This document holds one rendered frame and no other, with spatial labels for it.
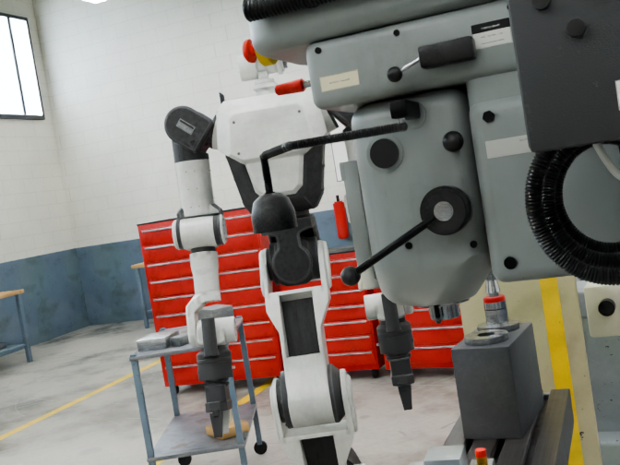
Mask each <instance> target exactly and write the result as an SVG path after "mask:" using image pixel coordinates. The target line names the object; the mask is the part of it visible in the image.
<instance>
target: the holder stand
mask: <svg viewBox="0 0 620 465"><path fill-rule="evenodd" d="M508 321H509V322H508V323H507V324H505V325H501V326H487V324H486V322H483V323H481V324H479V325H478V326H477V328H476V329H475V330H474V331H473V332H472V333H469V334H467V335H465V336H464V339H463V340H462V341H461V342H460V343H458V344H457V345H456V346H455V347H454V348H452V349H451V355H452V362H453V367H454V374H455V380H456V386H457V392H458V398H459V409H460V416H461V421H462V428H463V434H464V438H466V439H521V438H523V436H524V435H525V434H526V433H527V431H528V430H529V428H530V426H531V424H532V423H533V421H534V420H535V418H536V416H537V415H538V413H539V412H540V410H541V409H542V407H543V405H544V401H543V390H542V383H541V377H540V370H539V365H538V358H537V352H536V345H535V339H534V333H533V326H532V323H531V322H527V323H519V321H518V320H517V319H509V320H508Z"/></svg>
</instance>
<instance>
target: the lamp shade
mask: <svg viewBox="0 0 620 465"><path fill-rule="evenodd" d="M251 221H252V226H253V232H254V234H257V233H271V232H276V231H282V230H287V229H291V228H296V227H298V225H297V219H296V214H295V209H294V207H293V205H292V202H291V201H290V199H289V198H288V197H287V196H285V195H283V194H282V193H275V192H268V193H264V195H262V196H259V197H258V198H257V199H256V201H255V202H254V203H253V207H252V214H251Z"/></svg>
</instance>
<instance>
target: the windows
mask: <svg viewBox="0 0 620 465"><path fill-rule="evenodd" d="M0 119H22V120H45V115H44V110H43V105H42V95H41V90H40V85H39V80H38V74H37V69H36V64H35V58H34V53H33V48H32V42H31V37H30V28H29V22H28V18H24V17H20V16H15V15H10V14H6V13H2V12H0Z"/></svg>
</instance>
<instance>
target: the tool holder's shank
mask: <svg viewBox="0 0 620 465"><path fill-rule="evenodd" d="M485 292H486V293H488V297H496V296H499V292H500V288H499V285H498V281H497V278H496V277H495V276H494V274H493V271H492V270H491V272H490V273H489V275H488V277H487V278H486V280H485Z"/></svg>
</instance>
